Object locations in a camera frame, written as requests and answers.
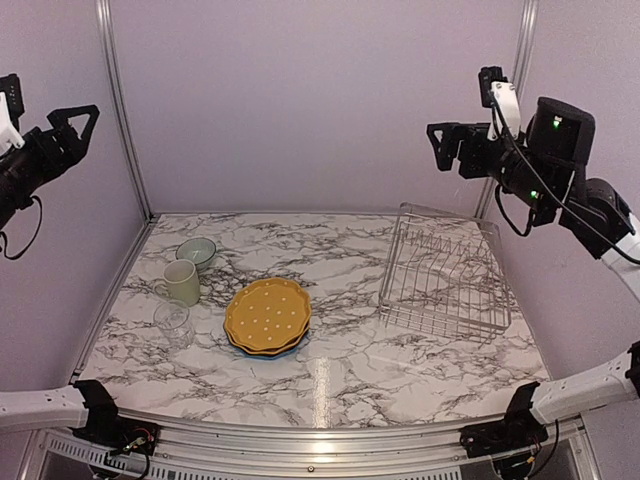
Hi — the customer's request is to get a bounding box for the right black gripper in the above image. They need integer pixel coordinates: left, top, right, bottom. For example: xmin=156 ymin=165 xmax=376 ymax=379
xmin=429 ymin=121 xmax=563 ymax=216

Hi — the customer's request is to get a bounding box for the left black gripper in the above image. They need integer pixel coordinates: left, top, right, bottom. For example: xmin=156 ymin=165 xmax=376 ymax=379
xmin=0 ymin=102 xmax=99 ymax=223

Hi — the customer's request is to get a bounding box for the white green bowl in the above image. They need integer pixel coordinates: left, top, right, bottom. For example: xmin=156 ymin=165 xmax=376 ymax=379
xmin=175 ymin=237 xmax=217 ymax=273

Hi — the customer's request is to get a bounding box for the pale green mug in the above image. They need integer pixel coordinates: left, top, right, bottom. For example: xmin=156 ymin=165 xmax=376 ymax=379
xmin=152 ymin=259 xmax=200 ymax=307

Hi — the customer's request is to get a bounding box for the clear drinking glass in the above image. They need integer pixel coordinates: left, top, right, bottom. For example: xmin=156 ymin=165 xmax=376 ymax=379
xmin=153 ymin=299 xmax=195 ymax=349

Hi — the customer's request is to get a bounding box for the yellow plate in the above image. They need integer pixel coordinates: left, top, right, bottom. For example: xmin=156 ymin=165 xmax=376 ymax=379
xmin=224 ymin=321 xmax=311 ymax=351
xmin=223 ymin=277 xmax=312 ymax=349

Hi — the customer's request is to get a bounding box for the blue polka dot plate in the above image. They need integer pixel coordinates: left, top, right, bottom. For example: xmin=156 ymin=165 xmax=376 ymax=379
xmin=236 ymin=332 xmax=308 ymax=359

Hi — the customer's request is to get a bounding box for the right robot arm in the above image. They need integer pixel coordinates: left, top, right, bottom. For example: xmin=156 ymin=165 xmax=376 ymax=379
xmin=426 ymin=97 xmax=639 ymax=448

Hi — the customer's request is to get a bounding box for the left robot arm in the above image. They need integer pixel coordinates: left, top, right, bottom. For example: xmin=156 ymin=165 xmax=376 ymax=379
xmin=1 ymin=99 xmax=127 ymax=445

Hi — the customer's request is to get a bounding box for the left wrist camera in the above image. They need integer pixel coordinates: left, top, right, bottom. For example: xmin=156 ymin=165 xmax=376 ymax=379
xmin=1 ymin=73 xmax=25 ymax=154

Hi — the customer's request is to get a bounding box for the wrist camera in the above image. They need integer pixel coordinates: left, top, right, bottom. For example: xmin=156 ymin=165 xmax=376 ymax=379
xmin=1 ymin=73 xmax=25 ymax=154
xmin=478 ymin=66 xmax=521 ymax=141

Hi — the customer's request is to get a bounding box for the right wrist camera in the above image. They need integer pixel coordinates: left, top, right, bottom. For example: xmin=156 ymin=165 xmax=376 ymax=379
xmin=478 ymin=66 xmax=521 ymax=141

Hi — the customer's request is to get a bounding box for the left aluminium frame post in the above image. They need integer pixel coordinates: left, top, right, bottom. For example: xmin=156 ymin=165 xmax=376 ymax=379
xmin=95 ymin=0 xmax=154 ymax=223

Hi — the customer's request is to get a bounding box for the aluminium frame post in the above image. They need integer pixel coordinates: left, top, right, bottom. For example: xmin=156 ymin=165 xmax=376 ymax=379
xmin=95 ymin=0 xmax=154 ymax=223
xmin=472 ymin=0 xmax=541 ymax=219

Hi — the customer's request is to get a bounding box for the wire dish rack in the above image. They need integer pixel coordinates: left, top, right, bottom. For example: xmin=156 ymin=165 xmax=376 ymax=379
xmin=378 ymin=202 xmax=513 ymax=344

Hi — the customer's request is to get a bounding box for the right aluminium frame post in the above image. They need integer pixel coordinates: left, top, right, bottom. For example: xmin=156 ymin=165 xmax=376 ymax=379
xmin=472 ymin=0 xmax=541 ymax=219

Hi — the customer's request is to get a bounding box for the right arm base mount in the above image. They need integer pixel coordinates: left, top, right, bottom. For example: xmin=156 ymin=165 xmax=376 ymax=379
xmin=460 ymin=420 xmax=549 ymax=458

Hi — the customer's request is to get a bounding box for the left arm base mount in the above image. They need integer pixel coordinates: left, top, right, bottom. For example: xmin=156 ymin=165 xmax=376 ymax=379
xmin=72 ymin=416 xmax=160 ymax=456

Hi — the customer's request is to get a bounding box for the front aluminium rail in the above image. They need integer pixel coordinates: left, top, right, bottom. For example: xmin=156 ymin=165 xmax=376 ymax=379
xmin=29 ymin=407 xmax=601 ymax=480

